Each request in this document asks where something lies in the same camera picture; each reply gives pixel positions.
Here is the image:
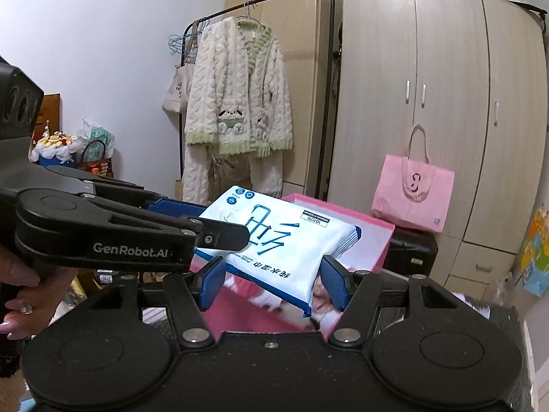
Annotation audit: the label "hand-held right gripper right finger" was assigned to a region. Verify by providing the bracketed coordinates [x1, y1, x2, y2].
[321, 255, 485, 349]

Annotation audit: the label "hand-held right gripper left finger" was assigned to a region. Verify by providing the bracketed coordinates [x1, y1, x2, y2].
[64, 256, 226, 350]

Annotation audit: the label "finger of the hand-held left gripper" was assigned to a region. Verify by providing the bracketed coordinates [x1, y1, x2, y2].
[86, 196, 250, 254]
[45, 165, 207, 220]

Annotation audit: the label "white blue wet wipes pack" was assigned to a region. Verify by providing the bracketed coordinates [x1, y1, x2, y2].
[195, 185, 362, 318]

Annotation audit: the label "pink cardboard box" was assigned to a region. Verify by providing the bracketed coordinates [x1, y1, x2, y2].
[189, 193, 396, 341]

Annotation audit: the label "person's left hand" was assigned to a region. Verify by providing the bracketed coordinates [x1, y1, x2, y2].
[0, 252, 79, 341]

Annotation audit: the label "fluffy cream pajama pants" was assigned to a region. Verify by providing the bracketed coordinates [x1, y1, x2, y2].
[182, 150, 284, 200]

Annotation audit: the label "brown printed kraft bag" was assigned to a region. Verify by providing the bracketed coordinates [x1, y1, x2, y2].
[209, 154, 252, 190]

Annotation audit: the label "black suitcase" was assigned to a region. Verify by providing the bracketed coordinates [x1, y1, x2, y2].
[388, 227, 439, 275]

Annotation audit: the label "bouquet in blue box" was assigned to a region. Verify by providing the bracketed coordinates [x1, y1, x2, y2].
[32, 131, 84, 168]

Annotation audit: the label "white green plastic bag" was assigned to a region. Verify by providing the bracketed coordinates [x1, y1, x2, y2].
[77, 118, 116, 161]

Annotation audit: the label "cream canvas tote bag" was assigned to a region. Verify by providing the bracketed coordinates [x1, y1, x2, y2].
[162, 21, 198, 114]

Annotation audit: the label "pink shopping bag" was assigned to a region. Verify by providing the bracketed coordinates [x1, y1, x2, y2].
[371, 124, 456, 233]

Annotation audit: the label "brown wooden headboard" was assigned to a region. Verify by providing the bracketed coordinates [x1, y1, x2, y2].
[39, 93, 61, 136]

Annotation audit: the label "fluffy cream pajama jacket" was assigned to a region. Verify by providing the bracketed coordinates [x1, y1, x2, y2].
[183, 16, 294, 157]

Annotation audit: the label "black bubble mat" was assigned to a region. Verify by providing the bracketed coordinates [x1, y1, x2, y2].
[484, 305, 525, 353]

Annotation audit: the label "colourful gift bag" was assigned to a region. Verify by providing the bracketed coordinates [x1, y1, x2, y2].
[512, 208, 549, 297]

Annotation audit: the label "black metal clothes rack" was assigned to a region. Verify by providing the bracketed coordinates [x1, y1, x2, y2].
[178, 0, 337, 181]

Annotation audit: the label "tall beige cabinet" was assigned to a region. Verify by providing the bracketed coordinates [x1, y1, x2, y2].
[226, 0, 341, 198]

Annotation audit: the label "light wood wardrobe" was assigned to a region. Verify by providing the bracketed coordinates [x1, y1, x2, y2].
[328, 0, 549, 305]

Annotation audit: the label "red bag with teal handle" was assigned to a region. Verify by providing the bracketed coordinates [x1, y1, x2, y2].
[77, 139, 114, 179]

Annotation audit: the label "bundle of wire hangers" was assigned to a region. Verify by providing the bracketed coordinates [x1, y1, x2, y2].
[168, 19, 200, 63]

